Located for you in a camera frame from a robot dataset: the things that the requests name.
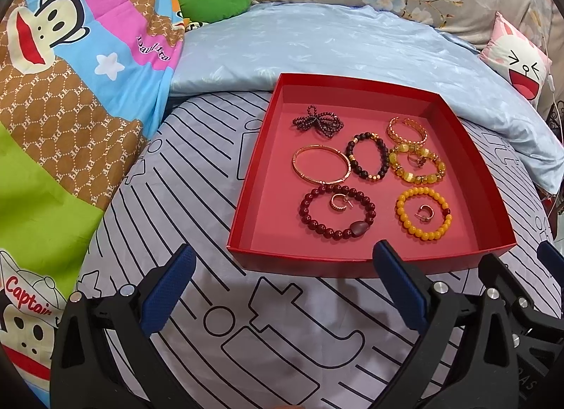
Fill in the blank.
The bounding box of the dark red round bead bracelet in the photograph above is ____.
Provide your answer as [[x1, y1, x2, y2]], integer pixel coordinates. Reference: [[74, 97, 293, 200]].
[[300, 184, 376, 240]]

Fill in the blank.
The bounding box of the light blue quilt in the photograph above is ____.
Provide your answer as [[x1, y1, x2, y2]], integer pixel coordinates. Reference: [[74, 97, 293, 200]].
[[170, 2, 560, 194]]

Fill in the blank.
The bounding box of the yellow round bead bracelet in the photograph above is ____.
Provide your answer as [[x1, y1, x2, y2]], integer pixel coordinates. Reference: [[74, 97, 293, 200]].
[[395, 187, 452, 242]]

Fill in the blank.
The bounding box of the red cardboard box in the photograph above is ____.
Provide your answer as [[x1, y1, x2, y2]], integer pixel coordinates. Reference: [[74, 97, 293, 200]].
[[227, 73, 517, 278]]

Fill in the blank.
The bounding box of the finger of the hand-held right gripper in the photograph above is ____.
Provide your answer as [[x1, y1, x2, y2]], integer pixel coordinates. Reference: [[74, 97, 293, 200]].
[[537, 242, 564, 273], [478, 254, 564, 326]]

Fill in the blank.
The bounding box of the twisted dark red bead bracelet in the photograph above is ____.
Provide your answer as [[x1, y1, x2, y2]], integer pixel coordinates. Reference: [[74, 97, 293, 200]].
[[292, 105, 343, 140]]

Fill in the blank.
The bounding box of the pink cartoon face cushion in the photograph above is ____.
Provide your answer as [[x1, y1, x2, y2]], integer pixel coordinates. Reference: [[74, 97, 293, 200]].
[[479, 11, 553, 105]]

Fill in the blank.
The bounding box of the thin gold bangle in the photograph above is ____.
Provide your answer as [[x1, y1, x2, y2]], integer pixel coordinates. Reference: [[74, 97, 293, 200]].
[[293, 145, 352, 185]]

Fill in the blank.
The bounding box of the black and gold bead bracelet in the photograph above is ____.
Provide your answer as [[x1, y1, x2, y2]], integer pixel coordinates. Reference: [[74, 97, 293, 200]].
[[345, 132, 389, 181]]

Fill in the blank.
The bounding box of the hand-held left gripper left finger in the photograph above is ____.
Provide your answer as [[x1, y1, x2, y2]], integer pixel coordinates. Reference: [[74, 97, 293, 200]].
[[49, 244, 197, 409]]

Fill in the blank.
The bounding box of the cartoon monkey blanket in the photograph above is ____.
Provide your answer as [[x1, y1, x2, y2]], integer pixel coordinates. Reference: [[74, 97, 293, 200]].
[[0, 0, 190, 392]]

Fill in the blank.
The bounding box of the amber oval bead bracelet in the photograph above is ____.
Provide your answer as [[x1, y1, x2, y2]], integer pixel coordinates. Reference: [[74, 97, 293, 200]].
[[388, 145, 447, 183]]

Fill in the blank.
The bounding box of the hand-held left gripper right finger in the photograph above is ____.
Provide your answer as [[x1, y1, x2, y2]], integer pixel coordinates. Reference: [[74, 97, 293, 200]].
[[372, 239, 536, 409]]

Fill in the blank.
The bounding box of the gold chain cuff bracelet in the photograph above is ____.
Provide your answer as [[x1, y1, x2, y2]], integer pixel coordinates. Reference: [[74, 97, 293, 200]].
[[387, 116, 428, 147]]

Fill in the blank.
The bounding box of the grey striped bedsheet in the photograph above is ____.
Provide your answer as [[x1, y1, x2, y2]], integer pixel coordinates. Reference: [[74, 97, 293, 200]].
[[26, 89, 564, 409]]

